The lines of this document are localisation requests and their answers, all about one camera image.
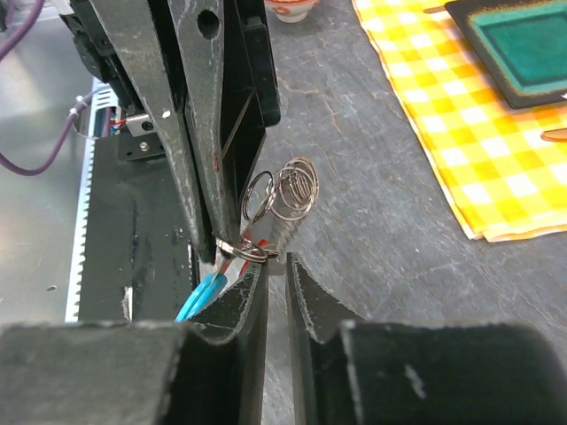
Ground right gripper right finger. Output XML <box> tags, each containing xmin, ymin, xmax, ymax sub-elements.
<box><xmin>286</xmin><ymin>253</ymin><xmax>566</xmax><ymax>424</ymax></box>

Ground red tag key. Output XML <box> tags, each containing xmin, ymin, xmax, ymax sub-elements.
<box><xmin>215</xmin><ymin>238</ymin><xmax>268</xmax><ymax>275</ymax></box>

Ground red white patterned bowl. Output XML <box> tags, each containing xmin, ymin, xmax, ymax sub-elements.
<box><xmin>264</xmin><ymin>0</ymin><xmax>320</xmax><ymax>23</ymax></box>

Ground gold fork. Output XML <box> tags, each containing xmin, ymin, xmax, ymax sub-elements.
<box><xmin>423</xmin><ymin>5</ymin><xmax>447</xmax><ymax>15</ymax></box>

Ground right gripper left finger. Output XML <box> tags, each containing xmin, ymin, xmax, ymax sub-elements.
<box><xmin>1</xmin><ymin>266</ymin><xmax>268</xmax><ymax>424</ymax></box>

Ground orange white checkered cloth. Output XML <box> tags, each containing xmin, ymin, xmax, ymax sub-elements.
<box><xmin>353</xmin><ymin>1</ymin><xmax>566</xmax><ymax>242</ymax></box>

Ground black green square plate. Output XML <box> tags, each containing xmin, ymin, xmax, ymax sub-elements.
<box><xmin>445</xmin><ymin>1</ymin><xmax>566</xmax><ymax>109</ymax></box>

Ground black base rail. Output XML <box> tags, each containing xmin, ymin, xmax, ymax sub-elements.
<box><xmin>65</xmin><ymin>139</ymin><xmax>198</xmax><ymax>322</ymax></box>

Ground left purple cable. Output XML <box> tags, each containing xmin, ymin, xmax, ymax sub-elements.
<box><xmin>0</xmin><ymin>0</ymin><xmax>112</xmax><ymax>177</ymax></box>

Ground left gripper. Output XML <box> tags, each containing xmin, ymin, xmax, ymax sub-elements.
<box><xmin>60</xmin><ymin>1</ymin><xmax>281</xmax><ymax>262</ymax></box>

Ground gold knife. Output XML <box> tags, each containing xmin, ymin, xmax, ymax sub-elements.
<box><xmin>540</xmin><ymin>127</ymin><xmax>567</xmax><ymax>143</ymax></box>

